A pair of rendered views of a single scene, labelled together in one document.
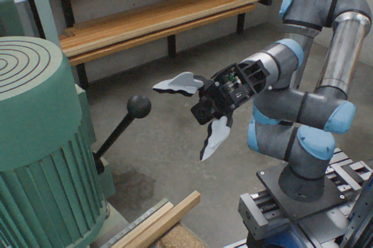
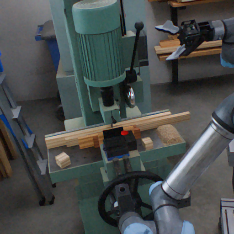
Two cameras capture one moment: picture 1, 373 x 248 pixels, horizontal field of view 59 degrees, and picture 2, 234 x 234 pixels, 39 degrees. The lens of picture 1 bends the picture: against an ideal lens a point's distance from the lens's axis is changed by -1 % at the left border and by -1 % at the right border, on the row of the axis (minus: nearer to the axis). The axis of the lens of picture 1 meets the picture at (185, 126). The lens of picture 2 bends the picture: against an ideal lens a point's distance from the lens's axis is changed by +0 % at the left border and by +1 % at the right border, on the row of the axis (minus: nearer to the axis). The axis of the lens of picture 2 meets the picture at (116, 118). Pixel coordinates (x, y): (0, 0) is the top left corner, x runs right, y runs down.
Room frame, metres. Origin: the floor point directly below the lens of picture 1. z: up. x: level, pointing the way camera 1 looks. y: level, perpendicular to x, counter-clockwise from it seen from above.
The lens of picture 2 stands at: (-0.67, -0.55, 1.77)
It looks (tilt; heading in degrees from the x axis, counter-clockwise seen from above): 31 degrees down; 37
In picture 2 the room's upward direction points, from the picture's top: 7 degrees counter-clockwise
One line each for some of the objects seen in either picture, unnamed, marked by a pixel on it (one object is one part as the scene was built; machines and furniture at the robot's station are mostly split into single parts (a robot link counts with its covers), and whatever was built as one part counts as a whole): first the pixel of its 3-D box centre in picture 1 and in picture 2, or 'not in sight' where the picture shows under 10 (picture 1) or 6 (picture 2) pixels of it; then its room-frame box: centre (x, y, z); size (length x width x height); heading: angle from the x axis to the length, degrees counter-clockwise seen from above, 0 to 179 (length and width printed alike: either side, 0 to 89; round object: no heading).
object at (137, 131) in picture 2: not in sight; (117, 137); (0.31, 0.18, 0.93); 0.22 x 0.02 x 0.05; 135
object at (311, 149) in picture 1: (310, 149); not in sight; (0.74, -0.39, 0.98); 0.13 x 0.12 x 0.14; 63
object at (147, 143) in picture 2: not in sight; (147, 143); (0.33, 0.04, 0.92); 0.04 x 0.04 x 0.03; 50
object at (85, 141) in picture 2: not in sight; (105, 137); (0.28, 0.23, 0.93); 0.24 x 0.01 x 0.06; 135
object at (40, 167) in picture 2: not in sight; (18, 133); (0.47, 1.14, 0.58); 0.27 x 0.25 x 1.16; 127
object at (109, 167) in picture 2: not in sight; (120, 158); (0.20, 0.10, 0.92); 0.15 x 0.13 x 0.09; 135
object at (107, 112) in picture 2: not in sight; (109, 110); (0.36, 0.24, 1.03); 0.14 x 0.07 x 0.09; 45
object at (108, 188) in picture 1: (92, 180); (133, 90); (0.58, 0.25, 1.02); 0.09 x 0.07 x 0.12; 135
